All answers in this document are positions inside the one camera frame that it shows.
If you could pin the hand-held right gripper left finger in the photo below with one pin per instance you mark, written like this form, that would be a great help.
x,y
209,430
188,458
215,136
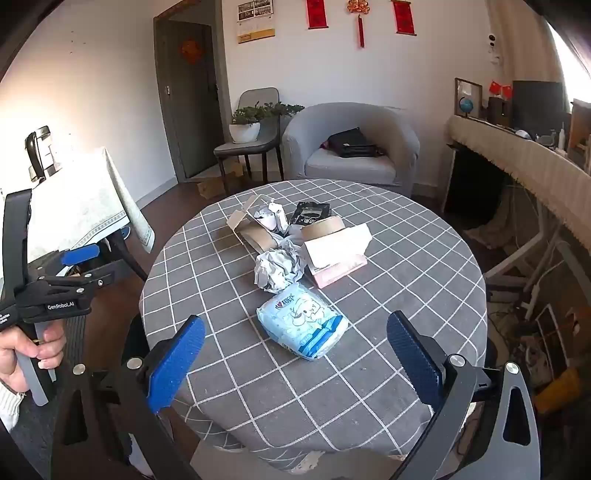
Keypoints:
x,y
178,360

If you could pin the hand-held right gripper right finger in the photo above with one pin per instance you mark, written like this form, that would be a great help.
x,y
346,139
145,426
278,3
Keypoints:
x,y
415,355

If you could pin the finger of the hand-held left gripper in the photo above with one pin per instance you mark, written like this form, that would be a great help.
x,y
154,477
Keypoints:
x,y
81,254
92,280

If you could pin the black waste bin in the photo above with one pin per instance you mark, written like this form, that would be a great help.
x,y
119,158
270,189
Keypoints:
x,y
136,337

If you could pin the blue tissue packet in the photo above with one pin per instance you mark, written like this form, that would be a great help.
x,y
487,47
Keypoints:
x,y
300,323

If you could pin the white paper ball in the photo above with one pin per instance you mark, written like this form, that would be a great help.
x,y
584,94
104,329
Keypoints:
x,y
277,270

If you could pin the white pink cardboard box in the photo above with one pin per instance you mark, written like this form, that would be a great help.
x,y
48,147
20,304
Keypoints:
x,y
332,249

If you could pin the torn brown cardboard box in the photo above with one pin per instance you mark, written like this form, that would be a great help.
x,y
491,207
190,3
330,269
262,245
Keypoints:
x,y
258,235

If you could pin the brown tape roll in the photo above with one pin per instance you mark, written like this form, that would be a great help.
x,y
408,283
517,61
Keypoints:
x,y
323,227

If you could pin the white paper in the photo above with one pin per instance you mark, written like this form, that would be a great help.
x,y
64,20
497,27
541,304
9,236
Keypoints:
x,y
270,214

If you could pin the black packet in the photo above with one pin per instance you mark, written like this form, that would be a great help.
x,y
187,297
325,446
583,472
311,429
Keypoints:
x,y
309,212

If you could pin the person's left forearm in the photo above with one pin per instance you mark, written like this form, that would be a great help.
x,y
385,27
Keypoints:
x,y
8,401

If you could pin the person's left hand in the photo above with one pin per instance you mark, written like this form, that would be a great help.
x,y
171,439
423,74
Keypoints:
x,y
14,364

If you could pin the dark table leg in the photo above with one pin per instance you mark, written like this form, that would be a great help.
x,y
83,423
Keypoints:
x,y
129,258

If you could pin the dark ribbed floor mat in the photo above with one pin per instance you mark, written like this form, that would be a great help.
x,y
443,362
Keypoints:
x,y
76,337

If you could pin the table with white cloth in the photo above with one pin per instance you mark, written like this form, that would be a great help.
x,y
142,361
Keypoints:
x,y
83,203

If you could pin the grey checked tablecloth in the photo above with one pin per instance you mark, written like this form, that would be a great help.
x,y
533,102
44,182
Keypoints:
x,y
369,258

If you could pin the person's grey trouser leg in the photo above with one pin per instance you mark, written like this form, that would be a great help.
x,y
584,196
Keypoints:
x,y
37,434

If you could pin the brown cardboard floor box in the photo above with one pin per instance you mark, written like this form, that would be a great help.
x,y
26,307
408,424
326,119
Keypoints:
x,y
210,187

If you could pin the yellow packet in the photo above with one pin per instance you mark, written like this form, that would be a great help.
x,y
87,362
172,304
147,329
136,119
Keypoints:
x,y
558,390

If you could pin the grey door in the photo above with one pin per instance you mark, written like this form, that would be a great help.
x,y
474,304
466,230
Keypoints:
x,y
194,115

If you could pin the potted green plant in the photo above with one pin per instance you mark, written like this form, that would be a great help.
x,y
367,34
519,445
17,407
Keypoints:
x,y
244,133

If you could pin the black bag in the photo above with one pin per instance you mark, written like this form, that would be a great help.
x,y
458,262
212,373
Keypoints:
x,y
351,143

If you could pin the beige fringed cloth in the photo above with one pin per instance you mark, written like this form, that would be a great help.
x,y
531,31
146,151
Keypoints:
x,y
508,152

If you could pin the red door decoration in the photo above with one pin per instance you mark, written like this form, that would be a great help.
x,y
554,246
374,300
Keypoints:
x,y
190,51

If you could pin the grey dining chair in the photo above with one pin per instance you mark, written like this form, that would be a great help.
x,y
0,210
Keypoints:
x,y
256,94

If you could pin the grey armchair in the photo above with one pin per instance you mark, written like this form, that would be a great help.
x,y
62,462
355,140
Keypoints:
x,y
300,138

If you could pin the blue globe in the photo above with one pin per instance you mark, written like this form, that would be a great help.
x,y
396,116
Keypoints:
x,y
466,106

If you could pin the brown speaker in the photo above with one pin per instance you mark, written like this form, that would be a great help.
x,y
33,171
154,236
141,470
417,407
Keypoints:
x,y
499,110

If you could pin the black monitor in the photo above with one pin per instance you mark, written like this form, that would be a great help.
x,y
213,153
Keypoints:
x,y
538,110

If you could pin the small red flags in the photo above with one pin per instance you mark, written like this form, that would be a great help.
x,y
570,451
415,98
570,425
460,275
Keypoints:
x,y
495,87

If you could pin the red knot ornament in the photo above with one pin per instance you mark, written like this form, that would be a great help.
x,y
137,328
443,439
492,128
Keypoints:
x,y
359,7

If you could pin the white desk frame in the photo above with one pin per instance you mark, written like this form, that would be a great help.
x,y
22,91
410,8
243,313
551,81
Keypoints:
x,y
545,230

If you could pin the wooden picture frame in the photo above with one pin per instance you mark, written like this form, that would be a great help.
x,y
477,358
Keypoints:
x,y
466,87

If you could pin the wall calendar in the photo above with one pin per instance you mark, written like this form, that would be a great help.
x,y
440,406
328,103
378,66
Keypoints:
x,y
256,34

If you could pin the white security camera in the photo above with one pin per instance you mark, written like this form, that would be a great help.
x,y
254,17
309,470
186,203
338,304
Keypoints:
x,y
492,39

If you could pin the red wall scroll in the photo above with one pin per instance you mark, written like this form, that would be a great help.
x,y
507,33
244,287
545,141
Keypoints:
x,y
317,16
404,18

